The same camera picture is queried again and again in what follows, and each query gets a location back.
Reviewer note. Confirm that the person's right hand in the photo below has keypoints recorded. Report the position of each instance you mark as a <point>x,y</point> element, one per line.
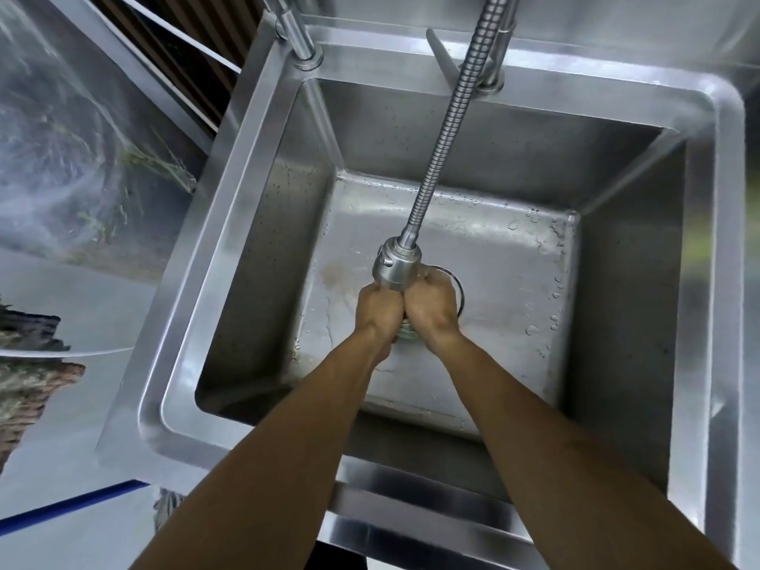
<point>433,308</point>

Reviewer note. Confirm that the person's left hand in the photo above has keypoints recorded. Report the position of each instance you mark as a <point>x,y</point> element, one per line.
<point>375,314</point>

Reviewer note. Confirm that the person's right fingers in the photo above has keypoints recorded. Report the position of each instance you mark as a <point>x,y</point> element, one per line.
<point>436,280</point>

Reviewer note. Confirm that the person's left fingers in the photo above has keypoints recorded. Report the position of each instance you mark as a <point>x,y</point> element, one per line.
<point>383,289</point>

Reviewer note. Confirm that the small clear glass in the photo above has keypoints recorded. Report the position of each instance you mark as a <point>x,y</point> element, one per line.
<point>407,332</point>

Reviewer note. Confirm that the person's left forearm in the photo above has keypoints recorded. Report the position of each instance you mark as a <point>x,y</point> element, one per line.
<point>285,463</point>

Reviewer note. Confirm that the person's right forearm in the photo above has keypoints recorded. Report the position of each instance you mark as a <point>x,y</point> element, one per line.
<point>546,463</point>

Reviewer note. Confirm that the metal spray head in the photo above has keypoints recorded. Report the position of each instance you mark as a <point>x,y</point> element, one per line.
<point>396,264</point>

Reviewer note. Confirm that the stainless steel sink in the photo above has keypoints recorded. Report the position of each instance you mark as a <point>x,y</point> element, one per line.
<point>623,189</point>

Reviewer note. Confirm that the upright metal faucet pipe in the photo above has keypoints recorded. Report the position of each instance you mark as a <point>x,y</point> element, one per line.
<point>497,59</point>

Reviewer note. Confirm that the slim metal tap pipe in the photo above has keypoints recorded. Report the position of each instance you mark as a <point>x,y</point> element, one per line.
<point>297,38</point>

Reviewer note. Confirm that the dark slatted grille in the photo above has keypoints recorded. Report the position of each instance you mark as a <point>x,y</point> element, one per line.
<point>196,71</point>

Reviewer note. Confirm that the blue bar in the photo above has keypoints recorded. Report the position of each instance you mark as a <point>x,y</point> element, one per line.
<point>71,505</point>

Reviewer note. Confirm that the white window rail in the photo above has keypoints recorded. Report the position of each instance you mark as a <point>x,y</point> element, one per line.
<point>178,30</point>

